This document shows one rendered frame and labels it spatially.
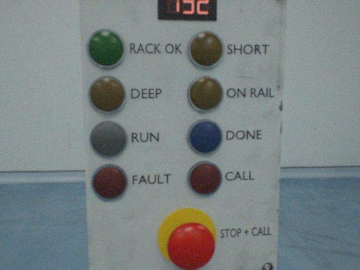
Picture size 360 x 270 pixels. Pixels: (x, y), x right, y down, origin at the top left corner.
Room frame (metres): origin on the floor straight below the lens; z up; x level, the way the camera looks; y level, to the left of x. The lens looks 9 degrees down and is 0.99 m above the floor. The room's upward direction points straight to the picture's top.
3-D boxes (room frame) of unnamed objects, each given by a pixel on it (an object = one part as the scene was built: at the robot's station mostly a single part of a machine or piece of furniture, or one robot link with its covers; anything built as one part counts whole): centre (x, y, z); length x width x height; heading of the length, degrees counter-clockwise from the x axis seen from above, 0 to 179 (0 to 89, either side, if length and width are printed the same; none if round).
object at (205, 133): (0.33, -0.02, 0.94); 0.03 x 0.01 x 0.03; 99
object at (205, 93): (0.33, -0.02, 0.98); 0.03 x 0.01 x 0.03; 99
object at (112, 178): (0.32, 0.06, 0.90); 0.03 x 0.01 x 0.03; 99
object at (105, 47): (0.32, 0.06, 1.01); 0.03 x 0.01 x 0.03; 99
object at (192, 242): (0.33, -0.01, 0.85); 0.04 x 0.04 x 0.04; 9
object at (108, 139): (0.32, 0.06, 0.94); 0.03 x 0.01 x 0.03; 99
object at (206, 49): (0.33, -0.02, 1.01); 0.03 x 0.01 x 0.03; 99
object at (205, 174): (0.33, -0.02, 0.90); 0.03 x 0.01 x 0.03; 99
